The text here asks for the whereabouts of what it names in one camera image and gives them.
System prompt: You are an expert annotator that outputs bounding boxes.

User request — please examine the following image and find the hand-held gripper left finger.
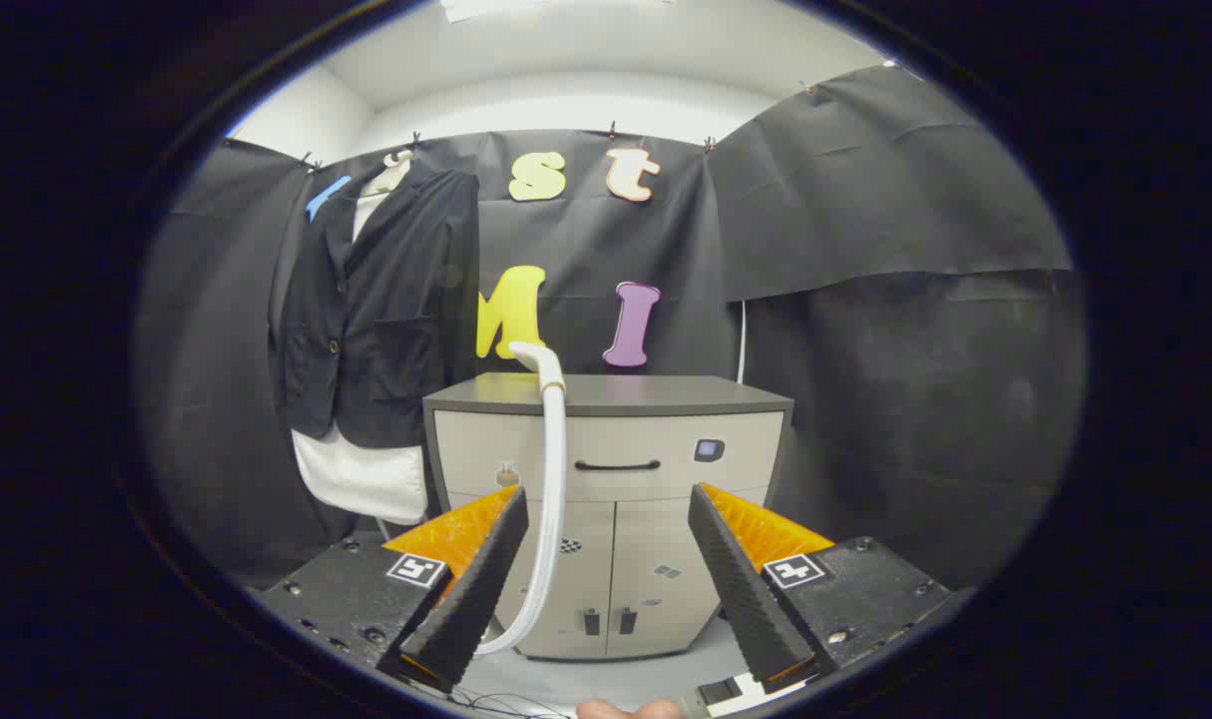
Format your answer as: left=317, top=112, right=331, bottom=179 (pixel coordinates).
left=257, top=485, right=529, bottom=694

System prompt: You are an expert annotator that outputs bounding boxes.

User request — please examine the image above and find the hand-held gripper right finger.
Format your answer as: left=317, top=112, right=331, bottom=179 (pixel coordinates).
left=688, top=483, right=956, bottom=695

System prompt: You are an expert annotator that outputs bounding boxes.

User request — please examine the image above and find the white garment steamer nozzle with hose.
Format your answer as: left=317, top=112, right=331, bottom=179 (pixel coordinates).
left=471, top=342, right=568, bottom=658

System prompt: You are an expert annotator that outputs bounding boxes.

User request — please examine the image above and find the black suit jacket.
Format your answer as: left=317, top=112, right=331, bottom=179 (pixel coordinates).
left=270, top=165, right=482, bottom=450

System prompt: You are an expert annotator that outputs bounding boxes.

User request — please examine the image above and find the grey cabinet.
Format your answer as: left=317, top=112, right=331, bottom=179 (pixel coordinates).
left=423, top=372, right=795, bottom=662

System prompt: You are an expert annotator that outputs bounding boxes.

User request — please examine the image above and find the black backdrop cloth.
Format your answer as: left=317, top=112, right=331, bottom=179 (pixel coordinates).
left=137, top=62, right=1086, bottom=590

